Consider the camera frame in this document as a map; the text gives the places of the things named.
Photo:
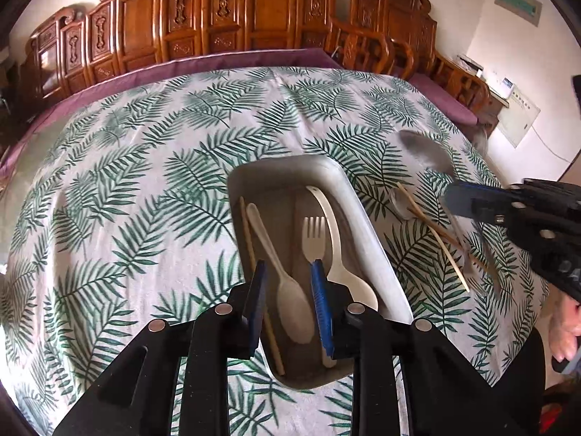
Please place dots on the grey box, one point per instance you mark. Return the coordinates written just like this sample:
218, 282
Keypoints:
470, 64

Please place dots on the grey rectangular tray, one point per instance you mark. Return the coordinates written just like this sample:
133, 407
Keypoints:
363, 218

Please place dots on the metal spoon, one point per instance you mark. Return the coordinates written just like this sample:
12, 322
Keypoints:
401, 204

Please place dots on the white box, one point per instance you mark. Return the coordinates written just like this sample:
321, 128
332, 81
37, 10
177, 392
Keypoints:
504, 85

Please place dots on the leaf print tablecloth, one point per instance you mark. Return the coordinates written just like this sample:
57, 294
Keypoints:
136, 190

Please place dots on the wide cream plastic spoon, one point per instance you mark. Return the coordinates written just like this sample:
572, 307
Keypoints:
349, 281

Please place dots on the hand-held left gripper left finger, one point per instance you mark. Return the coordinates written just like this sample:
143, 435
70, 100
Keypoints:
256, 309

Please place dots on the white wall electrical panel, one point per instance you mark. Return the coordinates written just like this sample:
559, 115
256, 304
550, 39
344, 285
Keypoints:
517, 120

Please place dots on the wooden side table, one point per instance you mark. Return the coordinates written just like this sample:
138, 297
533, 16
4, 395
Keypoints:
494, 102

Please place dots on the wooden chopstick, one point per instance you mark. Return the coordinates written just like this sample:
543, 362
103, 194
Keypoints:
435, 231
251, 240
447, 259

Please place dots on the green label wall box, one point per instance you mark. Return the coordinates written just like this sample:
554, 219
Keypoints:
517, 4

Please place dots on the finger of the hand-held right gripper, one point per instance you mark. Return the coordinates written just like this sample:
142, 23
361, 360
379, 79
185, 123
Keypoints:
458, 206
470, 187

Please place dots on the carved wooden armchair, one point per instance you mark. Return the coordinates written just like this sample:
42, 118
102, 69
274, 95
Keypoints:
386, 22

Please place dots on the purple armchair cushion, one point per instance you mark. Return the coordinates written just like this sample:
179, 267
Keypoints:
447, 100

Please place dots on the person's right hand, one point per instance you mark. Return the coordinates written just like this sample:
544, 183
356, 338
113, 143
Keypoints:
565, 331

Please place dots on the cream plastic fork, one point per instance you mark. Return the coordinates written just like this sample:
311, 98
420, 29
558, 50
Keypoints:
314, 240

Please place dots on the carved wooden sofa bench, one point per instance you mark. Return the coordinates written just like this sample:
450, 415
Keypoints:
181, 18

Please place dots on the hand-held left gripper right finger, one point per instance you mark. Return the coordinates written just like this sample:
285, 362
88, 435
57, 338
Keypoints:
321, 309

